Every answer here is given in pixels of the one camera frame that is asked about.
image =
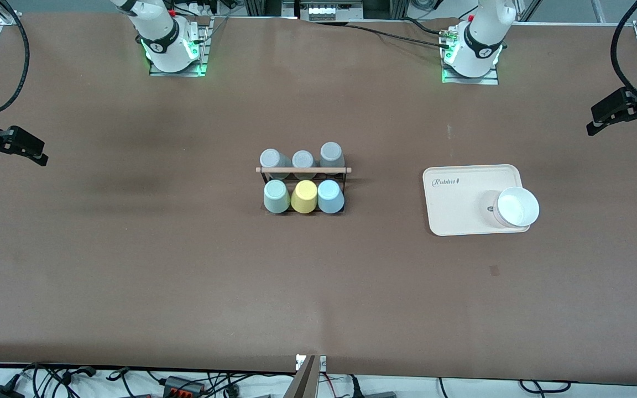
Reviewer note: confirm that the pale green cup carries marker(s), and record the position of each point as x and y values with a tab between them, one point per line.
277	198

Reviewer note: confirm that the light blue cup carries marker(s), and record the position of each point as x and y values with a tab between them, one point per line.
330	198

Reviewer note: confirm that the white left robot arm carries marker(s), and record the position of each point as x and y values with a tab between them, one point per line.
479	38

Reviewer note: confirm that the white bowl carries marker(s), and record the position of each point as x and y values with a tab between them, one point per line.
517	207

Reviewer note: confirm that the beige rectangular tray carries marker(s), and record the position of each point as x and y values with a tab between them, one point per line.
462	210

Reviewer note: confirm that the black power adapter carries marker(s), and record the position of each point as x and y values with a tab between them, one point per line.
0	393

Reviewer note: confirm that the grey cup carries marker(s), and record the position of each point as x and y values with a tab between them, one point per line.
331	152
270	158
303	159

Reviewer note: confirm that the black box orange connectors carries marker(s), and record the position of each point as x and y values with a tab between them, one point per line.
177	382

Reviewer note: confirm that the yellow cup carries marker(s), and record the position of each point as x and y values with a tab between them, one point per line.
304	198

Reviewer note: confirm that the white power strip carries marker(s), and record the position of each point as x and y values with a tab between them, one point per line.
324	11

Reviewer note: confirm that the black plug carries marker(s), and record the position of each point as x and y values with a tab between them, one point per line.
356	387

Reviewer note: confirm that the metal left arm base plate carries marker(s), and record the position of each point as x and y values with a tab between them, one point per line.
470	80

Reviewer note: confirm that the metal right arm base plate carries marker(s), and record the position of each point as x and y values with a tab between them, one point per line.
180	73

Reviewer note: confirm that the dark aluminium frame post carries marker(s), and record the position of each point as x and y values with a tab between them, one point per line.
385	6
263	6

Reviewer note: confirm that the grey wedge post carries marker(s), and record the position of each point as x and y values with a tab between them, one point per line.
303	384

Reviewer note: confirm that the white mounting bracket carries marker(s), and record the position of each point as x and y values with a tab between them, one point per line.
323	363

